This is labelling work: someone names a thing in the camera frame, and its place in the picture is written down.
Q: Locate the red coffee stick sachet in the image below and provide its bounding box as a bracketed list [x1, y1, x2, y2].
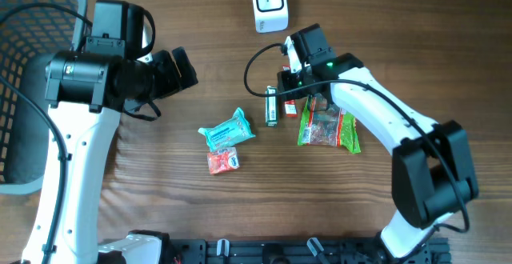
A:
[282, 64, 298, 118]

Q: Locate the green white gum pack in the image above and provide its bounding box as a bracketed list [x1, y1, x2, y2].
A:
[266, 86, 278, 127]

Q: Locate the green candy bag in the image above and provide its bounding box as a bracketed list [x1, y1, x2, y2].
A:
[297, 94, 361, 154]

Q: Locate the teal tissue pack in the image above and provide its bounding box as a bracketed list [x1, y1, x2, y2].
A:
[198, 107, 255, 152]

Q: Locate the orange snack packet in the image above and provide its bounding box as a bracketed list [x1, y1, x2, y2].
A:
[207, 147, 240, 175]

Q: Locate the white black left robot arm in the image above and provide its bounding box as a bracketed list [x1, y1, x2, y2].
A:
[21, 0, 198, 263]

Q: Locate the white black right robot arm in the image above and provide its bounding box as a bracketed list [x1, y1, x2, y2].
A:
[278, 24, 479, 263]

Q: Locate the white barcode scanner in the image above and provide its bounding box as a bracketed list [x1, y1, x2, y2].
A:
[252, 0, 289, 34]

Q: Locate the grey plastic shopping basket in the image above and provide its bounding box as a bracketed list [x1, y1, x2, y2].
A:
[1, 0, 89, 195]

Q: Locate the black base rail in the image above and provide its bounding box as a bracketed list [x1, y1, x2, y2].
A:
[95, 236, 453, 264]

